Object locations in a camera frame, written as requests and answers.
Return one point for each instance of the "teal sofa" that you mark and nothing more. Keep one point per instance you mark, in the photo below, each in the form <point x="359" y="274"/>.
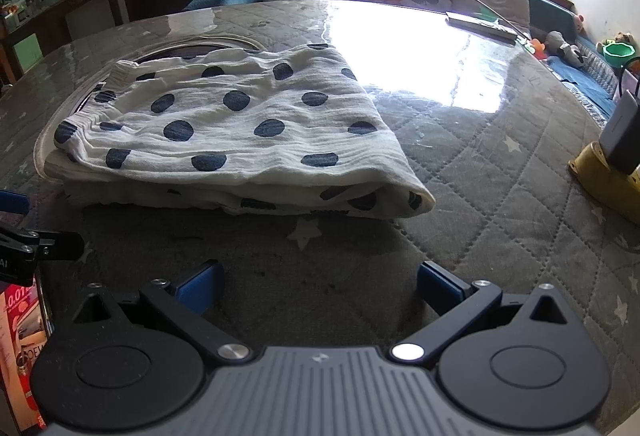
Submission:
<point x="550" y="11"/>

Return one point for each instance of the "green bowl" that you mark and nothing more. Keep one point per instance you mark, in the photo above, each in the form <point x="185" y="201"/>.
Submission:
<point x="620" y="54"/>

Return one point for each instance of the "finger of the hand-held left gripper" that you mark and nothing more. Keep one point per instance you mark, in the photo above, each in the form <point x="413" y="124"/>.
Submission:
<point x="55" y="245"/>
<point x="12" y="203"/>

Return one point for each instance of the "blue blanket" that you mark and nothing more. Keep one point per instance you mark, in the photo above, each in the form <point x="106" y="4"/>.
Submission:
<point x="585" y="84"/>

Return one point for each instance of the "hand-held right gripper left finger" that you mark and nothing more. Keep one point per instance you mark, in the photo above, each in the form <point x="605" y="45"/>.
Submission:
<point x="200" y="288"/>

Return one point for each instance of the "yellow stand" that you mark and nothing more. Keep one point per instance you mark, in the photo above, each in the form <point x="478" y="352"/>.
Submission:
<point x="600" y="171"/>

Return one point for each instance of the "beige cushion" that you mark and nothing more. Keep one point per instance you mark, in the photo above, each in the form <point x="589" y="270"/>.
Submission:
<point x="500" y="1"/>

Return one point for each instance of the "small pink plush toy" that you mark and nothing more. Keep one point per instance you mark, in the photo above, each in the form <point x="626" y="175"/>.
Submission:
<point x="580" y="23"/>

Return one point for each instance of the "white polka dot garment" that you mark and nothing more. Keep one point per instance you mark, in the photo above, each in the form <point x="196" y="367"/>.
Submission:
<point x="225" y="131"/>

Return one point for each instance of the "thin stick with green tag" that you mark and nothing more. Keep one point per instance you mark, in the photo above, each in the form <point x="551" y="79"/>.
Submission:
<point x="492" y="11"/>

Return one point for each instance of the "grey quilted star table cover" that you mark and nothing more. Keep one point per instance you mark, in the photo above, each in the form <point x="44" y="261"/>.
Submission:
<point x="500" y="176"/>

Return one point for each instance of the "flat white device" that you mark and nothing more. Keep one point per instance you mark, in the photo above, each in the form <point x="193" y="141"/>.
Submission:
<point x="480" y="26"/>

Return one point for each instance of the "small brown plush toy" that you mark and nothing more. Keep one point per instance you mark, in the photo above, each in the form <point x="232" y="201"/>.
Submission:
<point x="623" y="39"/>

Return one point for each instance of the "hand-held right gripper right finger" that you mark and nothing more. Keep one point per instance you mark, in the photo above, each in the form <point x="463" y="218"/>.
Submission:
<point x="440" y="288"/>

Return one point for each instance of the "orange toy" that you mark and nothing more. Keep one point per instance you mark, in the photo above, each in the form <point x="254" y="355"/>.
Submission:
<point x="536" y="49"/>

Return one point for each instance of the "grey plush toy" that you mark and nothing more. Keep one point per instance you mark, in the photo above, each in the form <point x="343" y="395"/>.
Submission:
<point x="565" y="49"/>

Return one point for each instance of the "red printed box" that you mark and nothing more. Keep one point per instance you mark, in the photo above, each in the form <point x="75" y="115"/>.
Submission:
<point x="20" y="341"/>

